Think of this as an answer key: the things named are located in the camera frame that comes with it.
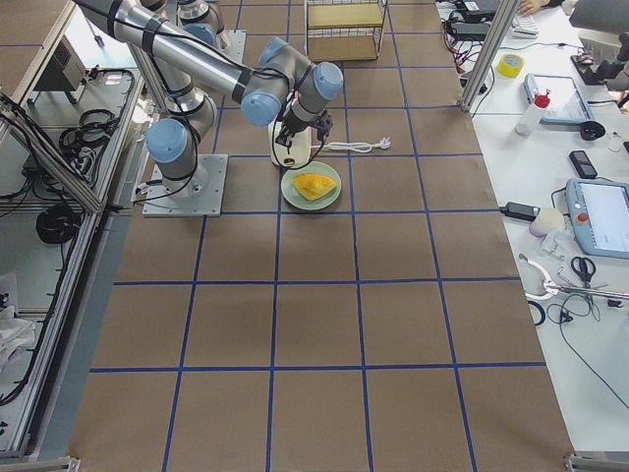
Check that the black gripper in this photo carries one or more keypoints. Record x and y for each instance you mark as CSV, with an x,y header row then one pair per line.
x,y
293,119

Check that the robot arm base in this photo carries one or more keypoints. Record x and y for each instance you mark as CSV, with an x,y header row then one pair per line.
x,y
204,20

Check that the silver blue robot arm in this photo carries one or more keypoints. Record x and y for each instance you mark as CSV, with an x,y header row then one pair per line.
x,y
287,89

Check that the yellow toast slice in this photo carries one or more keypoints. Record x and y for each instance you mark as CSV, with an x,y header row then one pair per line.
x,y
312,186

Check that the green plate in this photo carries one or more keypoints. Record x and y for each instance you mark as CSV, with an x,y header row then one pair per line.
x,y
292,197

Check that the yellow tape roll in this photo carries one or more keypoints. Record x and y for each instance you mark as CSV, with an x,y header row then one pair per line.
x,y
510,65

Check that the white bottle red cap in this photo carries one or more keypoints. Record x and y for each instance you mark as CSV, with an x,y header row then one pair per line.
x,y
532,117

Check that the black power adapter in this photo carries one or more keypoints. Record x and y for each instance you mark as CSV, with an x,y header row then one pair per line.
x,y
520,211

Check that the white plastic jar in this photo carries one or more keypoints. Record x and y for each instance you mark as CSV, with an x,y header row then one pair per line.
x,y
547,220

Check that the blue teach pendant far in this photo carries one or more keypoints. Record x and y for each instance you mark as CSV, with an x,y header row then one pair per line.
x,y
567,106

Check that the blue teach pendant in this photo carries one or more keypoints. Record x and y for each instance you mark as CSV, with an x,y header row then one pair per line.
x,y
597,210
567,106

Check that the black phone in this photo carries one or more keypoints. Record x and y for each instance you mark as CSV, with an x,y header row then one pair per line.
x,y
582,164

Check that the black tape roll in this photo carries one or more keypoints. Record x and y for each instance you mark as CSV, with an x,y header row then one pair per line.
x,y
591,131

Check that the blue teach pendant near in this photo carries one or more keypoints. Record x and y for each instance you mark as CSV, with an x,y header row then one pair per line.
x,y
597,210

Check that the black scissors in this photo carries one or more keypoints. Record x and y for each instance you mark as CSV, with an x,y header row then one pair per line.
x,y
584,268

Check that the wooden wire shelf rack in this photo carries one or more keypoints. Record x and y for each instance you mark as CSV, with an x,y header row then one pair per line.
x,y
344,30

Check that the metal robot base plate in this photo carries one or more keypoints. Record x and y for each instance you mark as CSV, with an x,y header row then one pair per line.
x,y
203,195

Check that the aluminium frame post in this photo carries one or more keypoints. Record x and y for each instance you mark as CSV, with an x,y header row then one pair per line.
x,y
498,29

